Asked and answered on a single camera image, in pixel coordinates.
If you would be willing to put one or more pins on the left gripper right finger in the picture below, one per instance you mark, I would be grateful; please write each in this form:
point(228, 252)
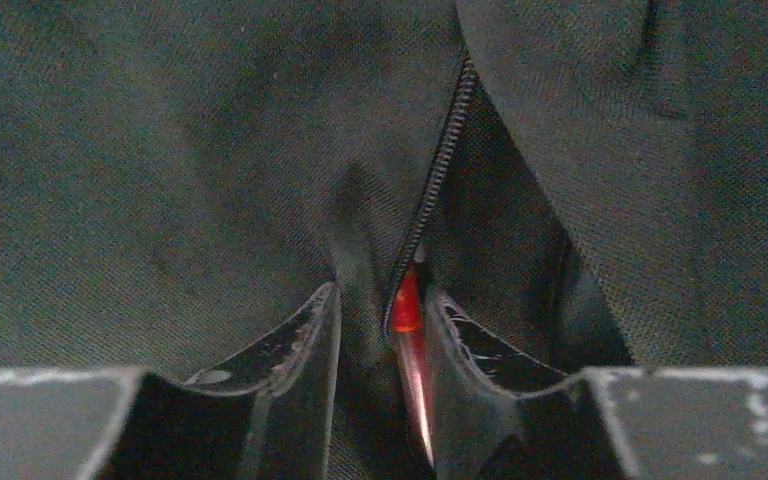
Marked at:
point(499, 413)

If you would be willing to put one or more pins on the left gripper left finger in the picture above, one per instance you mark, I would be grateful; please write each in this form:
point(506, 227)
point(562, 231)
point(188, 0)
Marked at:
point(262, 413)

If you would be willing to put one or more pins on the red marker pen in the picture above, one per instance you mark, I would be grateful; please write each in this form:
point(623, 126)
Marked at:
point(407, 330)

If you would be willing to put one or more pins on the black backpack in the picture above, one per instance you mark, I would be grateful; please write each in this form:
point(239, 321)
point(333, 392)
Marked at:
point(589, 180)

